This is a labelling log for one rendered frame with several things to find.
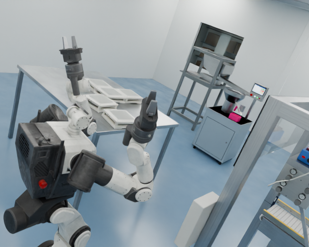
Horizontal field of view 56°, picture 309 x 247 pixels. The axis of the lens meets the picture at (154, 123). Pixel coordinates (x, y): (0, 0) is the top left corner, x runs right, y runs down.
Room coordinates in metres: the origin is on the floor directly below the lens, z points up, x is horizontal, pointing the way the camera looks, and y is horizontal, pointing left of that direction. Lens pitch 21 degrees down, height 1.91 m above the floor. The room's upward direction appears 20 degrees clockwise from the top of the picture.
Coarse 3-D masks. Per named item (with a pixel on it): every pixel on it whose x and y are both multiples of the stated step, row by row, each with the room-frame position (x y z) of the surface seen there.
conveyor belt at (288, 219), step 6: (276, 204) 1.88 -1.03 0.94; (270, 210) 1.77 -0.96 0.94; (276, 210) 1.80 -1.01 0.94; (282, 210) 1.83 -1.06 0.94; (264, 216) 1.68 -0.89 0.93; (276, 216) 1.72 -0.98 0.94; (282, 216) 1.75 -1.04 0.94; (288, 216) 1.78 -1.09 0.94; (288, 222) 1.69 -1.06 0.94; (294, 222) 1.72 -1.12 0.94; (300, 222) 1.75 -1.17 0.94; (294, 228) 1.65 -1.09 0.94; (300, 228) 1.68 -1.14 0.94; (300, 234) 1.61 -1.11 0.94
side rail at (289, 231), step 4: (264, 212) 1.67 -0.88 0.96; (268, 216) 1.65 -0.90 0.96; (272, 220) 1.63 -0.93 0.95; (276, 220) 1.62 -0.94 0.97; (280, 224) 1.60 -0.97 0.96; (284, 228) 1.58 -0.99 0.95; (288, 228) 1.57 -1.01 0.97; (288, 232) 1.56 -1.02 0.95; (292, 232) 1.55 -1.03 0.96; (296, 236) 1.54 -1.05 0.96; (300, 240) 1.52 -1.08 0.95; (304, 240) 1.51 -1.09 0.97; (304, 244) 1.50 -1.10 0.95
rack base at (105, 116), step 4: (104, 116) 2.37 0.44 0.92; (108, 116) 2.39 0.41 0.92; (108, 120) 2.32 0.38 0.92; (112, 120) 2.34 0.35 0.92; (112, 124) 2.27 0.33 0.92; (120, 124) 2.31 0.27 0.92; (124, 124) 2.34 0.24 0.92; (128, 124) 2.37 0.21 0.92; (132, 124) 2.40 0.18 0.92; (116, 128) 2.25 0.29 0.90; (120, 128) 2.28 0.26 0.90
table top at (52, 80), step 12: (24, 72) 2.85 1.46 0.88; (36, 72) 2.92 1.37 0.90; (48, 72) 3.06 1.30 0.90; (60, 72) 3.21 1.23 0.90; (84, 72) 3.56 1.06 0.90; (96, 72) 3.76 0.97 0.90; (48, 84) 2.69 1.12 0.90; (60, 84) 2.82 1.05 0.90; (60, 96) 2.51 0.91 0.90; (120, 108) 2.76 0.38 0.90; (132, 108) 2.89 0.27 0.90; (96, 120) 2.28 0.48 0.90; (168, 120) 2.93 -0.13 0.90; (96, 132) 2.06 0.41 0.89; (108, 132) 2.16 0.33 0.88; (120, 132) 2.27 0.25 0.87
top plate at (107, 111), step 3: (105, 111) 2.38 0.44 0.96; (108, 111) 2.39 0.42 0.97; (126, 111) 2.54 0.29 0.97; (108, 114) 2.34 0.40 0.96; (111, 114) 2.35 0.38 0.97; (129, 114) 2.50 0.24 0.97; (111, 117) 2.30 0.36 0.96; (114, 117) 2.31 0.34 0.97; (132, 117) 2.46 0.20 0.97; (114, 120) 2.26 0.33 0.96; (117, 120) 2.27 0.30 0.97; (120, 120) 2.29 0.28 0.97; (123, 120) 2.31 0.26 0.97; (126, 120) 2.34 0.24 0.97; (129, 120) 2.36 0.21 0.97; (132, 120) 2.39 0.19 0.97; (126, 123) 2.31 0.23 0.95; (129, 123) 2.33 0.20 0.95; (132, 123) 2.35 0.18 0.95
